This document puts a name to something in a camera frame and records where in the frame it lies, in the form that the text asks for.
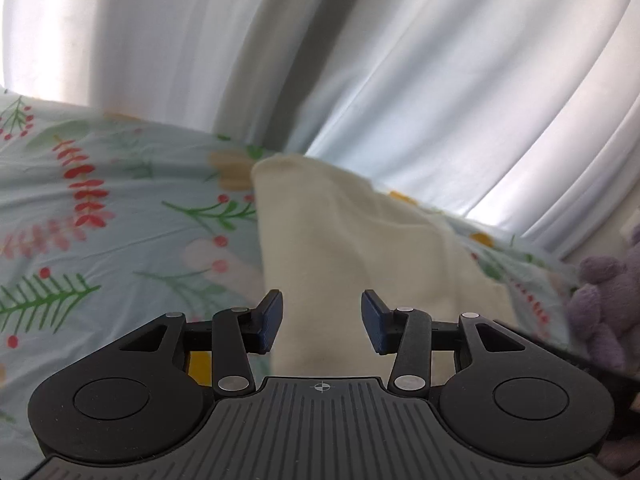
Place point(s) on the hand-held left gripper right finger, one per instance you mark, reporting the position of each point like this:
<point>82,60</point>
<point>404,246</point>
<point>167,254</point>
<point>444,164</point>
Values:
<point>376,325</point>

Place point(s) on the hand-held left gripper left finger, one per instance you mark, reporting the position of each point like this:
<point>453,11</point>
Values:
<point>270,321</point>

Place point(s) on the cream knit sweater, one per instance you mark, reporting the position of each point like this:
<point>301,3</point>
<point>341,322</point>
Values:
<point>350,250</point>

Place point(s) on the floral bedsheet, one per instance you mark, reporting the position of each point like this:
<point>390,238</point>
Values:
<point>100,230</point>

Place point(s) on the purple teddy bear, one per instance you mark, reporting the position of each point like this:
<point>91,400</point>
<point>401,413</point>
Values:
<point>607,305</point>

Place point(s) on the white curtain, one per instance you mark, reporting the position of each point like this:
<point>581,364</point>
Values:
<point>380,60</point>

